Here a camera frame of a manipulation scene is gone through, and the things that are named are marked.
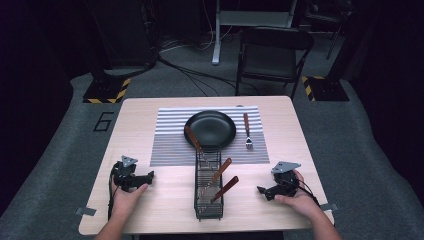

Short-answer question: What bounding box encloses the white metal stand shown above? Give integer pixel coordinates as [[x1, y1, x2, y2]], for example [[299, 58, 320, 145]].
[[211, 0, 298, 66]]

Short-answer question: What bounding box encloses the wooden-handled spoon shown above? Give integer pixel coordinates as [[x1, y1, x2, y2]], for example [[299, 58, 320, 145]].
[[199, 157, 233, 198]]

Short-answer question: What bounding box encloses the person's left hand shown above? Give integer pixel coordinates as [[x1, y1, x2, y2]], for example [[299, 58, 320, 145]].
[[111, 182, 150, 222]]

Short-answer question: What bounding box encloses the left hand-held gripper cable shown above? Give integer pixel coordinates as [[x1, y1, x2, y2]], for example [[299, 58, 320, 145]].
[[106, 162, 120, 222]]

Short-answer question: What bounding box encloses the wooden-handled fork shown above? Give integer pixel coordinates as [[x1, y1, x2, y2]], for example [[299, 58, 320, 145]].
[[242, 112, 254, 150]]

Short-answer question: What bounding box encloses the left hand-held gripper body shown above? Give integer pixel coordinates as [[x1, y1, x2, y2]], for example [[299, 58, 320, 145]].
[[111, 155, 148, 193]]

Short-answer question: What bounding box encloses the black wire cutlery basket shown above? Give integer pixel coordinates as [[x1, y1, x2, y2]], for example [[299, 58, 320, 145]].
[[193, 147, 225, 222]]

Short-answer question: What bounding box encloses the hand-held gripper cable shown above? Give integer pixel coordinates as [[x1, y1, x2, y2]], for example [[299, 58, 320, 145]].
[[295, 178, 322, 207], [106, 162, 120, 222]]

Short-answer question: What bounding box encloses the black round plate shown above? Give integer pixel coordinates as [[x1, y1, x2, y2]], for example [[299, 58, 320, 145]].
[[183, 110, 237, 152]]

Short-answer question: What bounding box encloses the right hand-held gripper cable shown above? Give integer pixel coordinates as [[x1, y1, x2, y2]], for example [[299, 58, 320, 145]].
[[295, 178, 322, 207]]

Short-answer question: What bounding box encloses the black yellow-striped base plate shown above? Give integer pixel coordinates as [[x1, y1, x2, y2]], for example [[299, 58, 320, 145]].
[[82, 77, 132, 105], [301, 75, 351, 102]]

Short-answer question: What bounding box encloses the wooden-handled knife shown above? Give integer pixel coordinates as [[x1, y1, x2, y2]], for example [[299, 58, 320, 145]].
[[184, 125, 210, 165]]

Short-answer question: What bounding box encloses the wooden-handled cutlery piece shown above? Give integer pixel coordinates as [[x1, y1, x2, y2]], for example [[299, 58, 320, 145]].
[[210, 175, 240, 205]]

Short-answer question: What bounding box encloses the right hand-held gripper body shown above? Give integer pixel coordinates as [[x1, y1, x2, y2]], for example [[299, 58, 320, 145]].
[[270, 161, 302, 198]]

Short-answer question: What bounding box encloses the grey striped placemat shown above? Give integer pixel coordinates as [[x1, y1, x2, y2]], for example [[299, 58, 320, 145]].
[[149, 105, 271, 168]]

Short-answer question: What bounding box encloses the black folding chair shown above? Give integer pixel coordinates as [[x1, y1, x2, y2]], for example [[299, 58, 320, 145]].
[[234, 27, 315, 101]]

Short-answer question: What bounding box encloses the black floor cable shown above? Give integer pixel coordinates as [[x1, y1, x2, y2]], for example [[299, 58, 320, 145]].
[[156, 54, 261, 98]]

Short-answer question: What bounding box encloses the person's right hand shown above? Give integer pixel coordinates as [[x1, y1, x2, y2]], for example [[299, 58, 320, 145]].
[[273, 169, 322, 222]]

